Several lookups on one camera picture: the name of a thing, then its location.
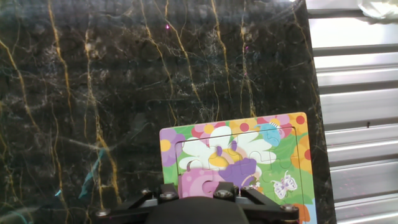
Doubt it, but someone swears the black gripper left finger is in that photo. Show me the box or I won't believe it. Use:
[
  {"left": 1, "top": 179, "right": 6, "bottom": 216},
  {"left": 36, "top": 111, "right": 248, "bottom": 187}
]
[{"left": 94, "top": 182, "right": 180, "bottom": 224}]

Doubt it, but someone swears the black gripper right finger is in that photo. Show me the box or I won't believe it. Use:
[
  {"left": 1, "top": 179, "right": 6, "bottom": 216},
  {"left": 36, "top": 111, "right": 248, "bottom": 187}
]
[{"left": 212, "top": 181, "right": 301, "bottom": 224}]

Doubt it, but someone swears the pink jigsaw puzzle piece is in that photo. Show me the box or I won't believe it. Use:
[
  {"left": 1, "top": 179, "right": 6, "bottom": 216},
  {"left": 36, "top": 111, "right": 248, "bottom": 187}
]
[{"left": 178, "top": 167, "right": 226, "bottom": 199}]

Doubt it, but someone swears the colourful butterfly puzzle board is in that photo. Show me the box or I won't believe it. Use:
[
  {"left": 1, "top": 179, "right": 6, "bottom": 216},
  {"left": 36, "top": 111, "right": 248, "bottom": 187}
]
[{"left": 159, "top": 111, "right": 318, "bottom": 224}]

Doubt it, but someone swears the black marble pattern mat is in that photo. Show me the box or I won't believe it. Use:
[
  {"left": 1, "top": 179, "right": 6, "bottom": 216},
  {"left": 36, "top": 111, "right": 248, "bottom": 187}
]
[{"left": 0, "top": 0, "right": 338, "bottom": 224}]

